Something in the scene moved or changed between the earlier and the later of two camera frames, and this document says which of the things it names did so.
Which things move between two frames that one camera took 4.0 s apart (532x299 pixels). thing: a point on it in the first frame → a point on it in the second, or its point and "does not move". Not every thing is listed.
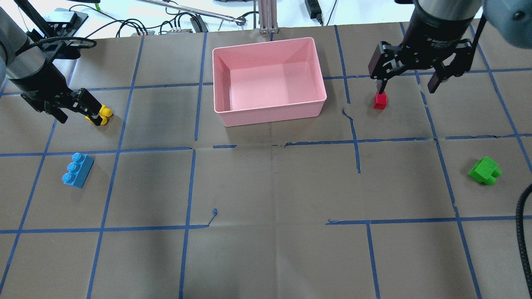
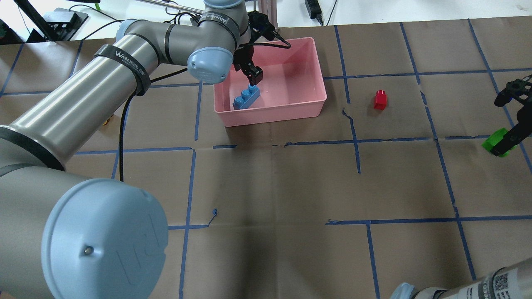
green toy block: [486, 170] → [489, 143]
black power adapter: [314, 10] does not move
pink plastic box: [267, 82] does not move
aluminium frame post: [268, 16] does not move
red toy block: [380, 101] does not move
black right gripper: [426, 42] → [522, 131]
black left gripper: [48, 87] → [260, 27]
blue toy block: [77, 171] → [247, 97]
